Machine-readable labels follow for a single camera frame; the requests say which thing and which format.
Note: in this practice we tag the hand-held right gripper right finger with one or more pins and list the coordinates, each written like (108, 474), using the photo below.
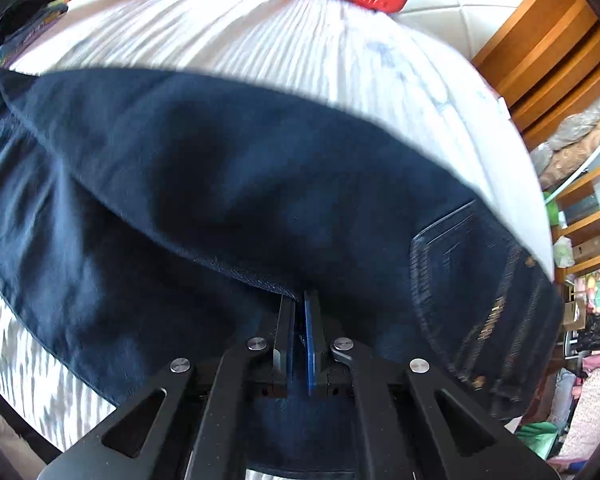
(310, 350)

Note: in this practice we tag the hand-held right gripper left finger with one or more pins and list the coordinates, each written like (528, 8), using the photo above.
(285, 340)

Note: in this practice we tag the dark blue jeans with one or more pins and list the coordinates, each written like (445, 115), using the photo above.
(205, 185)

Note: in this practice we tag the green cloth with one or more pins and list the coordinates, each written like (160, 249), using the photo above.
(537, 440)

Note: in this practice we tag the pink floral cloth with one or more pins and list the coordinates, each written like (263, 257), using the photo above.
(595, 410)

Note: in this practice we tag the wooden shelf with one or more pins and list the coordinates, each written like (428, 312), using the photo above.
(587, 220)

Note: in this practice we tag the green and white stick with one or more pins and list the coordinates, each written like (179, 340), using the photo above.
(580, 167)

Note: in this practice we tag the brown patterned fabric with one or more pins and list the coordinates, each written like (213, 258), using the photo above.
(575, 135)

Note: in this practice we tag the folded light blue jeans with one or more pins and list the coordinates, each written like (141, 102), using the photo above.
(25, 42)

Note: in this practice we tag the folded black printed t-shirt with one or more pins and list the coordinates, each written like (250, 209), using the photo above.
(27, 5)

